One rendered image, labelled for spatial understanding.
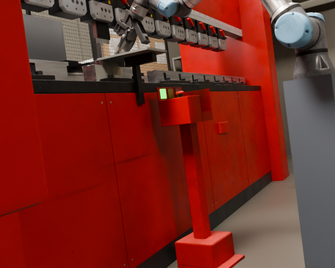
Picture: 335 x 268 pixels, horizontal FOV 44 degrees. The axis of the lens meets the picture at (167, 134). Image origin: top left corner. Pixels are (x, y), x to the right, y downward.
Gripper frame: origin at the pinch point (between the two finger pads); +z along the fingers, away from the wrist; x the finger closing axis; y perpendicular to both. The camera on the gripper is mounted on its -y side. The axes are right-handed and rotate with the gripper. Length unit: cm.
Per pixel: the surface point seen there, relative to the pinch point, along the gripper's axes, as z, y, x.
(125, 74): 8.8, -1.2, -9.8
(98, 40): -1.4, 11.4, 4.5
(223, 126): 26, -34, -98
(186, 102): 0.8, -38.4, -2.6
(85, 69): 10.0, 3.7, 15.2
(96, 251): 53, -55, 45
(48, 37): 20, 59, -18
